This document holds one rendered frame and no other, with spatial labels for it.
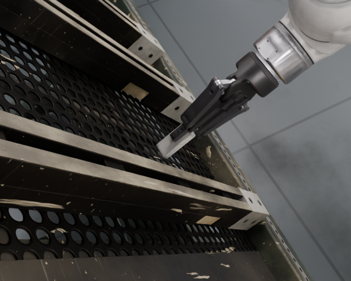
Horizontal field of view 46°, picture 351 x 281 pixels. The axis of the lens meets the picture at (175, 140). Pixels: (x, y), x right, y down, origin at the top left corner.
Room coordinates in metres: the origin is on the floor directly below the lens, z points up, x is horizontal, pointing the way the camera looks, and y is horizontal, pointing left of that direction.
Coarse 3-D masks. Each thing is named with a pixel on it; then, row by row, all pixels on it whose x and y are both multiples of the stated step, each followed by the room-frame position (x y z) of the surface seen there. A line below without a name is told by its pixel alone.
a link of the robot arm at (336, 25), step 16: (288, 0) 0.42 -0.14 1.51; (304, 0) 0.36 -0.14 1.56; (320, 0) 0.35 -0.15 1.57; (336, 0) 0.34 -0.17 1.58; (304, 16) 0.37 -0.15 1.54; (320, 16) 0.35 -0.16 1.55; (336, 16) 0.34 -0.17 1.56; (304, 32) 0.40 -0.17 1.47; (320, 32) 0.37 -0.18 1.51; (336, 32) 0.35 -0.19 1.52
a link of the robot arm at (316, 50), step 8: (288, 16) 0.49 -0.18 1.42; (288, 24) 0.47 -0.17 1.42; (296, 32) 0.46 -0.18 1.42; (296, 40) 0.45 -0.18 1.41; (304, 40) 0.44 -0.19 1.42; (312, 40) 0.43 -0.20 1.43; (304, 48) 0.44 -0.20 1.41; (312, 48) 0.44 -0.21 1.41; (320, 48) 0.43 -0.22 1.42; (328, 48) 0.43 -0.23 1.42; (336, 48) 0.43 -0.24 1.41; (312, 56) 0.43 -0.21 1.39; (320, 56) 0.44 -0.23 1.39
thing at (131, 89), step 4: (128, 84) 0.57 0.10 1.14; (132, 84) 0.57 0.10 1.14; (124, 88) 0.57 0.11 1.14; (128, 88) 0.57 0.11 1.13; (132, 88) 0.57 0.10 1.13; (136, 88) 0.58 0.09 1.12; (140, 88) 0.58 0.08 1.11; (128, 92) 0.57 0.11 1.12; (132, 92) 0.57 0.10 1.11; (136, 92) 0.58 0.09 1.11; (140, 92) 0.58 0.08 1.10; (144, 92) 0.59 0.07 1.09; (136, 96) 0.58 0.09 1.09; (140, 96) 0.58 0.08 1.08; (144, 96) 0.59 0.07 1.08
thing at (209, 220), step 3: (204, 216) 0.26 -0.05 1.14; (207, 216) 0.27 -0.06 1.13; (210, 216) 0.27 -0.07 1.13; (201, 219) 0.26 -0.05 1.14; (204, 219) 0.26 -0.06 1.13; (207, 219) 0.27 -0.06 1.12; (210, 219) 0.27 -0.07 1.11; (213, 219) 0.27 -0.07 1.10; (216, 219) 0.28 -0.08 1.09; (198, 222) 0.26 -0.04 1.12; (201, 222) 0.26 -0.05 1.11; (204, 222) 0.27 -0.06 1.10; (207, 222) 0.27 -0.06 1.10; (210, 222) 0.27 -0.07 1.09; (213, 222) 0.28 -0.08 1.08
